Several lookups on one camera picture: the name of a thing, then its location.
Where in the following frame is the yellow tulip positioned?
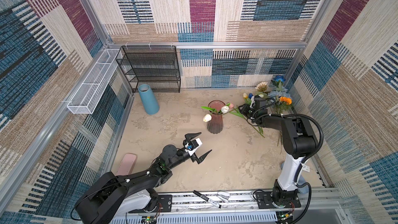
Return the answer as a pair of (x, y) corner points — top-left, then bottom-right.
(243, 93), (251, 105)

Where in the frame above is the pink tulip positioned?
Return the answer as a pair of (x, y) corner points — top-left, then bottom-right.
(227, 103), (239, 113)

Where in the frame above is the dark red glass vase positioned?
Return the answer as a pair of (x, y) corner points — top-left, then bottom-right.
(207, 100), (225, 134)

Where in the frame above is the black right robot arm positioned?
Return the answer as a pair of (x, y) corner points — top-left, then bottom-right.
(238, 95), (323, 208)

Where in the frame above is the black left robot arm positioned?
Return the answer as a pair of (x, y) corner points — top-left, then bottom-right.
(72, 133), (207, 224)

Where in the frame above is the teal cylindrical vase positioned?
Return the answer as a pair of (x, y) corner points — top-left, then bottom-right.
(138, 84), (160, 115)

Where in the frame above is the mixed blue orange bouquet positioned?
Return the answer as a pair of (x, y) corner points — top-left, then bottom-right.
(256, 75), (293, 114)

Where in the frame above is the black marker pen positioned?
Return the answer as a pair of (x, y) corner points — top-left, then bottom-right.
(193, 190), (222, 208)

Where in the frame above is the pink flat tray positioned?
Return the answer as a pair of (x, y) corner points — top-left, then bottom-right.
(116, 153), (137, 176)

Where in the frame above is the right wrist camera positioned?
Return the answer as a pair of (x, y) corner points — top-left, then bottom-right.
(250, 95), (258, 107)

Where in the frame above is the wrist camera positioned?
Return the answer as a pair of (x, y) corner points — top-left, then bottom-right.
(184, 138), (203, 156)
(250, 95), (258, 107)

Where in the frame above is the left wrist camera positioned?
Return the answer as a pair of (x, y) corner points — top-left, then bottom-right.
(184, 138), (203, 156)

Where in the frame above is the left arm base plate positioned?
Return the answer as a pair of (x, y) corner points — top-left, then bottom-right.
(129, 195), (173, 214)

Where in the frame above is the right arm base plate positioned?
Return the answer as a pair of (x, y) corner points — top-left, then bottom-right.
(252, 190), (302, 209)

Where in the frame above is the black wire shelf rack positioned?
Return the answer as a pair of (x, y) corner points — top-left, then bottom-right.
(116, 46), (181, 93)

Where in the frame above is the white wire mesh basket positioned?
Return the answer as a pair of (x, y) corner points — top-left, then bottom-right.
(67, 49), (119, 115)

